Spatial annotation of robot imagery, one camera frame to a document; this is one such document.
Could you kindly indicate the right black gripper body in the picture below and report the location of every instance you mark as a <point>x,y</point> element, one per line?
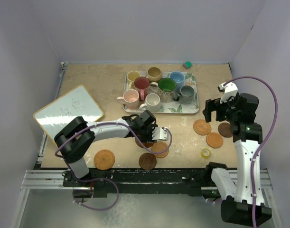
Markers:
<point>230,112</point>

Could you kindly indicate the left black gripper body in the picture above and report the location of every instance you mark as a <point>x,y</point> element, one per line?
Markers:
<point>146,134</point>

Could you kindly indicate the large brown ringed saucer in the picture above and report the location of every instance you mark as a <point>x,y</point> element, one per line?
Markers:
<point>146,144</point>

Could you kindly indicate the light wood round coaster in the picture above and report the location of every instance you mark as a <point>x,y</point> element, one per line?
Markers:
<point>159,149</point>

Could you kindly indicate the dark walnut round coaster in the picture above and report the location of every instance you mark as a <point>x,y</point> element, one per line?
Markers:
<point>147,161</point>

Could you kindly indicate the floral serving tray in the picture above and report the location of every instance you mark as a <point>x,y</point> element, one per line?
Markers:
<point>172,107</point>

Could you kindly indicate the woven rattan coaster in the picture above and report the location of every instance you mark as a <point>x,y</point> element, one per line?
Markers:
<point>201,127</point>
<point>104,159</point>

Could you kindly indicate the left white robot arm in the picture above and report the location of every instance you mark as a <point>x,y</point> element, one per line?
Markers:
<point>75,138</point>

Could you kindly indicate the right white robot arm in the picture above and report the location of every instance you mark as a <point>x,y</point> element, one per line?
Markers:
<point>242,202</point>

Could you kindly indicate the right dark wood coaster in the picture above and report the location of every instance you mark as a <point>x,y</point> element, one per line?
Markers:
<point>224,130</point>

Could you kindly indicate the grey cup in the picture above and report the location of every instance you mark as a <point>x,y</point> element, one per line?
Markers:
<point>186,94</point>

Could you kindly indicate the right light wood coaster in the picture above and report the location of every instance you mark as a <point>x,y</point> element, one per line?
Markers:
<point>214,140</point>

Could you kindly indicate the light blue cup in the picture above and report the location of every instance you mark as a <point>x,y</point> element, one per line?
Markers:
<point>179,78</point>

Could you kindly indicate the tan wooden cup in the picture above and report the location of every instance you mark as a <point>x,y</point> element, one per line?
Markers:
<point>154,74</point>

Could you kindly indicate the white beige mug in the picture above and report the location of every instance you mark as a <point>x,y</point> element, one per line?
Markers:
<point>152,103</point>

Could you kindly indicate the red pink mug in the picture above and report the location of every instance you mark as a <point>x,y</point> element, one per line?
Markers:
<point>141,84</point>

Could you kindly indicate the green eraser block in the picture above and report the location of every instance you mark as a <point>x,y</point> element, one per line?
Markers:
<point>187,65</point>

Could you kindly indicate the yellow tape roll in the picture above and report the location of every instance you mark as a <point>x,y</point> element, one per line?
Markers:
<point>205,153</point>

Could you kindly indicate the green floral mug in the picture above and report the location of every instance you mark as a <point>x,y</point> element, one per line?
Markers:
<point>164,88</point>

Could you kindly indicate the yellow mug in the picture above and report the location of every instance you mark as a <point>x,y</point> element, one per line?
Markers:
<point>131,77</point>

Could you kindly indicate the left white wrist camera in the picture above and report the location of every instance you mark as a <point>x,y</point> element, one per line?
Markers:
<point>160,134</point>

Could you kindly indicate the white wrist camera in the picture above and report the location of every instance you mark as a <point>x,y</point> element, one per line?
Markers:
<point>228,90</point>
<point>160,134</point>

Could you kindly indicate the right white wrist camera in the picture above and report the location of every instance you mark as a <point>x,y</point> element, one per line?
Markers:
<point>228,90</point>

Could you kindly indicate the small whiteboard wooden frame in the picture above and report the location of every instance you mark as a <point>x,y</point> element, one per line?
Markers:
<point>78,102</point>

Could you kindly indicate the black aluminium base frame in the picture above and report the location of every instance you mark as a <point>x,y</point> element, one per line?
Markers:
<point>191,181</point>

